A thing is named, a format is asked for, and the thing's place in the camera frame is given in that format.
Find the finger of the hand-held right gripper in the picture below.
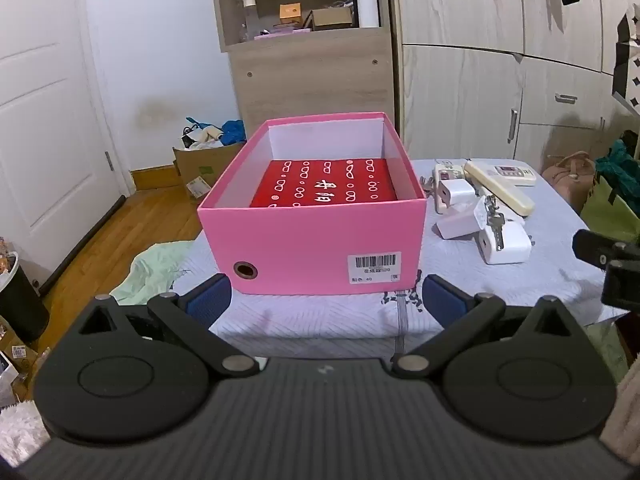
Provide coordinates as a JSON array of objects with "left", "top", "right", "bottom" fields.
[
  {"left": 602, "top": 260, "right": 640, "bottom": 311},
  {"left": 572, "top": 229, "right": 640, "bottom": 268}
]

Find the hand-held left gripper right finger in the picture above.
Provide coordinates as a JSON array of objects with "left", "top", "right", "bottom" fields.
[{"left": 391, "top": 275, "right": 576, "bottom": 380}]

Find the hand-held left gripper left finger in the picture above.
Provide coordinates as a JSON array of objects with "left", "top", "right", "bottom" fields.
[{"left": 75, "top": 274, "right": 261, "bottom": 380}]

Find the large white power adapter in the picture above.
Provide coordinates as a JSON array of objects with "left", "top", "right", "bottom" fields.
[
  {"left": 436, "top": 207, "right": 486, "bottom": 240},
  {"left": 477, "top": 222, "right": 532, "bottom": 265}
]

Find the pink cardboard box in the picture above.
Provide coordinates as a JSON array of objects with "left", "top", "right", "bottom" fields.
[{"left": 197, "top": 112, "right": 428, "bottom": 297}]

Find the small white cube charger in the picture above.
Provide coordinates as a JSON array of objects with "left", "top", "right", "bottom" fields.
[{"left": 440, "top": 177, "right": 476, "bottom": 211}]

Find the green bag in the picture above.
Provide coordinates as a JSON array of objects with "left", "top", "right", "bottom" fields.
[{"left": 580, "top": 175, "right": 640, "bottom": 243}]

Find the pale green cloth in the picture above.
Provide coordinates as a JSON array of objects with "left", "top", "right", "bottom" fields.
[{"left": 109, "top": 240, "right": 195, "bottom": 306}]

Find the tan handbag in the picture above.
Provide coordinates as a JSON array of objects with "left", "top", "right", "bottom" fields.
[{"left": 541, "top": 151, "right": 597, "bottom": 213}]

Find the teal cloth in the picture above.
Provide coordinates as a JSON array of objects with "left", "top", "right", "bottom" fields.
[{"left": 594, "top": 139, "right": 640, "bottom": 193}]

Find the bunch of keys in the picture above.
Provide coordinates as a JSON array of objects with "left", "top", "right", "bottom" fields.
[{"left": 472, "top": 195, "right": 506, "bottom": 252}]

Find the light patterned bedsheet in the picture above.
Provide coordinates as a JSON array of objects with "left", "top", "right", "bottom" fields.
[{"left": 172, "top": 157, "right": 632, "bottom": 356}]

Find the brown cardboard box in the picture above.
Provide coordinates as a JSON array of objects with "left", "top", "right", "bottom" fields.
[{"left": 172, "top": 142, "right": 246, "bottom": 206}]

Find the red printed flat box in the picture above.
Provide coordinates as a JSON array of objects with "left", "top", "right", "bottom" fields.
[{"left": 250, "top": 157, "right": 398, "bottom": 208}]

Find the black door draft strip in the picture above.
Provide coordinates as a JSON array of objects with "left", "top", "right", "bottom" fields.
[{"left": 39, "top": 195, "right": 127, "bottom": 297}]

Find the beige cloth bundle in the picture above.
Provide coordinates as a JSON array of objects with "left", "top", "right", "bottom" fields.
[{"left": 192, "top": 125, "right": 223, "bottom": 148}]

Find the blue plastic bag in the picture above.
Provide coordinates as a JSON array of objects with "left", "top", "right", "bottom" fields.
[{"left": 220, "top": 120, "right": 247, "bottom": 146}]

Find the black and white patterned bag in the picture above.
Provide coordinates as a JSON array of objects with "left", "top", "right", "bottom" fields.
[{"left": 611, "top": 5, "right": 640, "bottom": 113}]

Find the black trash bin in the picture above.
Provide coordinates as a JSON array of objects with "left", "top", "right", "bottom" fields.
[{"left": 0, "top": 252, "right": 51, "bottom": 345}]

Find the cardboard parcel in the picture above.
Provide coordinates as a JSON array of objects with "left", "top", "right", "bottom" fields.
[{"left": 0, "top": 310, "right": 41, "bottom": 406}]

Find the pale wooden wardrobe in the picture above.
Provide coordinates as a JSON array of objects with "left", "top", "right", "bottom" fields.
[{"left": 387, "top": 0, "right": 640, "bottom": 171}]

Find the fluffy beige garment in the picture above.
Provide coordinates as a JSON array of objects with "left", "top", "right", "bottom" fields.
[{"left": 0, "top": 402, "right": 51, "bottom": 467}]

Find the wooden cabinet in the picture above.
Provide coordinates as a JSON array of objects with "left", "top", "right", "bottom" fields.
[{"left": 209, "top": 0, "right": 403, "bottom": 133}]

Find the white door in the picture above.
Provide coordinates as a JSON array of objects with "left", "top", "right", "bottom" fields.
[{"left": 0, "top": 0, "right": 128, "bottom": 286}]

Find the pink flat item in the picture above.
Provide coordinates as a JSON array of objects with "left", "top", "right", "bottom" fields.
[{"left": 254, "top": 27, "right": 311, "bottom": 41}]

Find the clear bottle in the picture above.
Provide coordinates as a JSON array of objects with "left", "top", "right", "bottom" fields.
[{"left": 242, "top": 0, "right": 259, "bottom": 43}]

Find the brown open box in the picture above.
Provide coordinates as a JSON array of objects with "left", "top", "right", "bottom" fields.
[{"left": 304, "top": 7, "right": 356, "bottom": 31}]

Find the white paper roll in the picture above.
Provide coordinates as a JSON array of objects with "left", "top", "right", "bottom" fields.
[{"left": 354, "top": 0, "right": 381, "bottom": 29}]

